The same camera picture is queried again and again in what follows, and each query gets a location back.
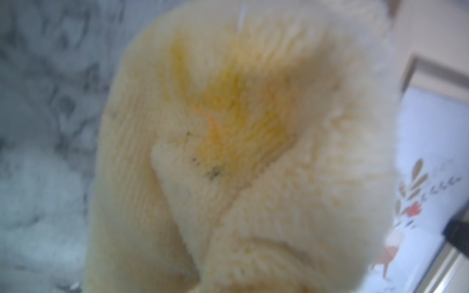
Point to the light wood picture frame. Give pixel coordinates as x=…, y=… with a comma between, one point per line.
x=433, y=158

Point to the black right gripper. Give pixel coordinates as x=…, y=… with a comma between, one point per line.
x=456, y=232

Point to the yellow microfibre cloth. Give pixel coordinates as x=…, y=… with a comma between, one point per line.
x=247, y=147

